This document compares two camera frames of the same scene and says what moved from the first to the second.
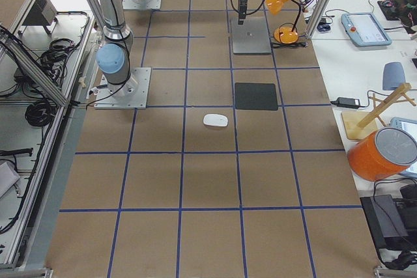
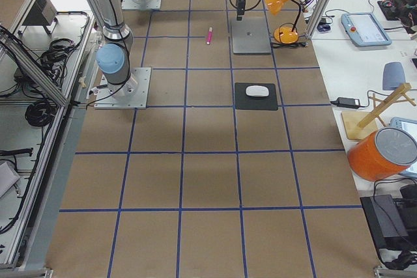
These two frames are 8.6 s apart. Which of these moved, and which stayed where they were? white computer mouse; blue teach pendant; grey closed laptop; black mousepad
Moved: white computer mouse
Stayed: black mousepad; grey closed laptop; blue teach pendant
